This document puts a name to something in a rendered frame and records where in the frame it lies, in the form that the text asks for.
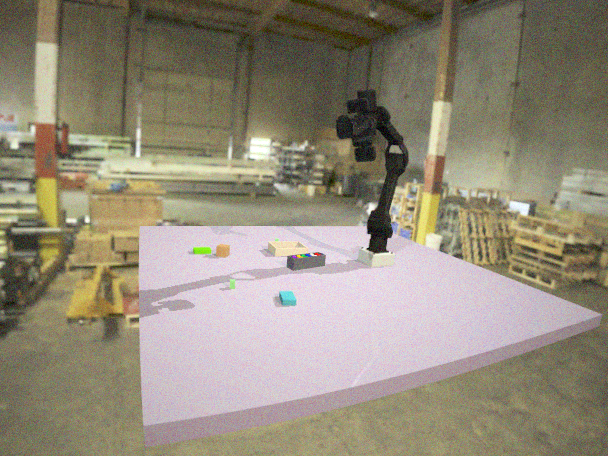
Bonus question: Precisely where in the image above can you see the teal rectangular block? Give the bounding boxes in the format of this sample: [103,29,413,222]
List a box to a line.
[279,292,296,305]

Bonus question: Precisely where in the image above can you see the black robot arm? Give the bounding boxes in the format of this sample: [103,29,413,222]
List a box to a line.
[335,89,409,254]

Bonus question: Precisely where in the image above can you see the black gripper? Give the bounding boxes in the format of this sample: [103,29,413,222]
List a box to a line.
[346,98,377,162]

